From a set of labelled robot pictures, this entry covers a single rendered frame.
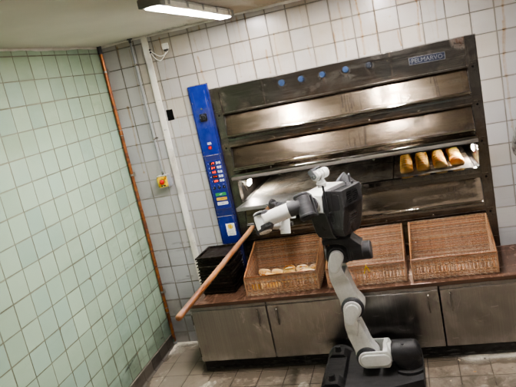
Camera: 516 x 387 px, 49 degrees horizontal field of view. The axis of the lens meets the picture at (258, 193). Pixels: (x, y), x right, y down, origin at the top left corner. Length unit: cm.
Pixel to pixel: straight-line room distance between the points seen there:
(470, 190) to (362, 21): 144
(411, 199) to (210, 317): 174
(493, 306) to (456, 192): 86
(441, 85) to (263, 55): 129
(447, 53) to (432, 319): 183
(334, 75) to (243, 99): 72
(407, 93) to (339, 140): 59
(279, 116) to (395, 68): 90
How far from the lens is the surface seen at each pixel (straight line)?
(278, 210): 325
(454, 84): 420
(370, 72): 419
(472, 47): 420
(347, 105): 420
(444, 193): 433
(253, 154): 438
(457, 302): 402
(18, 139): 371
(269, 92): 430
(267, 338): 427
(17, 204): 360
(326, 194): 330
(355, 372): 386
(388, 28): 417
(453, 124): 422
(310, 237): 443
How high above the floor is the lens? 215
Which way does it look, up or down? 12 degrees down
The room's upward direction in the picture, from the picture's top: 12 degrees counter-clockwise
